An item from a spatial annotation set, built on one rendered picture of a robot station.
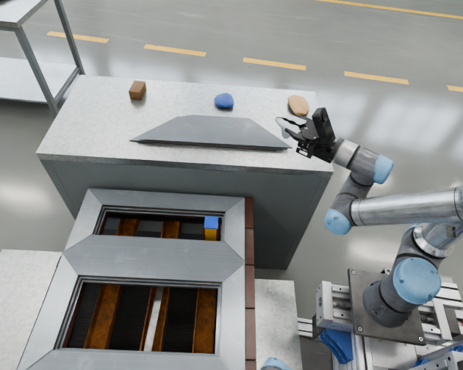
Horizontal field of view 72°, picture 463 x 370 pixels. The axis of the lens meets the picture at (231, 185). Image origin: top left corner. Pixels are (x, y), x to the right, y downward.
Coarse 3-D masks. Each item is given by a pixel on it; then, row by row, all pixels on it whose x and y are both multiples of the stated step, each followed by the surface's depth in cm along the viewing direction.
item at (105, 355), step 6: (102, 354) 107; (108, 354) 107; (114, 354) 108; (120, 354) 108; (102, 360) 106; (108, 360) 106; (114, 360) 106; (120, 360) 106; (102, 366) 105; (108, 366) 105; (114, 366) 105; (120, 366) 105
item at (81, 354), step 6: (78, 354) 107; (84, 354) 107; (90, 354) 107; (96, 354) 107; (78, 360) 106; (84, 360) 106; (90, 360) 106; (96, 360) 106; (78, 366) 105; (84, 366) 105; (90, 366) 105; (96, 366) 105
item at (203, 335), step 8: (216, 232) 161; (216, 240) 158; (200, 296) 140; (208, 296) 140; (200, 304) 138; (208, 304) 138; (200, 312) 136; (208, 312) 136; (200, 320) 134; (208, 320) 134; (200, 328) 132; (208, 328) 132; (200, 336) 130; (208, 336) 130; (200, 344) 128; (208, 344) 128; (192, 352) 122; (200, 352) 126; (208, 352) 126
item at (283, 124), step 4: (276, 120) 99; (280, 120) 98; (284, 120) 97; (280, 124) 97; (284, 124) 97; (288, 124) 97; (284, 128) 96; (288, 128) 96; (292, 128) 96; (296, 128) 96; (284, 132) 99; (296, 132) 95; (284, 136) 100; (288, 136) 99
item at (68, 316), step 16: (112, 208) 146; (128, 208) 146; (144, 208) 147; (160, 208) 146; (96, 224) 140; (224, 224) 145; (80, 288) 124; (192, 288) 128; (208, 288) 128; (64, 320) 114; (64, 336) 113; (128, 352) 110; (144, 352) 110; (160, 352) 112; (176, 352) 112
